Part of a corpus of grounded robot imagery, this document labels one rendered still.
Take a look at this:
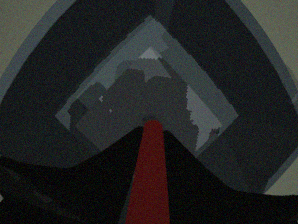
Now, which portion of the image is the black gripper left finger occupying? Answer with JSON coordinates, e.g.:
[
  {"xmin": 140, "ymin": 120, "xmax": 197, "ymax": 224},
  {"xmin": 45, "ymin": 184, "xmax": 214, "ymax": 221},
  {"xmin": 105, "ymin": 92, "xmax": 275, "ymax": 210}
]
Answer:
[{"xmin": 0, "ymin": 127, "xmax": 144, "ymax": 224}]

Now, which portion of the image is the dark grey open box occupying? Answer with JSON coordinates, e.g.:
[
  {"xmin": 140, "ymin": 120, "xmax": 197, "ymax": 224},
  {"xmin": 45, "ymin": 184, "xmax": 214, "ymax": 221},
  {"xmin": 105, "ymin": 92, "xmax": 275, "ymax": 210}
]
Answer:
[{"xmin": 0, "ymin": 0, "xmax": 298, "ymax": 193}]

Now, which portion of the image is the red peg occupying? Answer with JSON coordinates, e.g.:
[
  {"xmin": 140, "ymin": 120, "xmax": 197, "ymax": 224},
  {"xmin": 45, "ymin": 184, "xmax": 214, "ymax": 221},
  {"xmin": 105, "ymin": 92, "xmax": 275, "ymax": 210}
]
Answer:
[{"xmin": 125, "ymin": 120, "xmax": 170, "ymax": 224}]

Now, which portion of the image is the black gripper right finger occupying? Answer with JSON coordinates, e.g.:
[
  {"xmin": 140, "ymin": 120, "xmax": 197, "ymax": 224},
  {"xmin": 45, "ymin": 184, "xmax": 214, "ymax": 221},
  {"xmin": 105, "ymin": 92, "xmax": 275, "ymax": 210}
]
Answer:
[{"xmin": 162, "ymin": 131, "xmax": 298, "ymax": 224}]

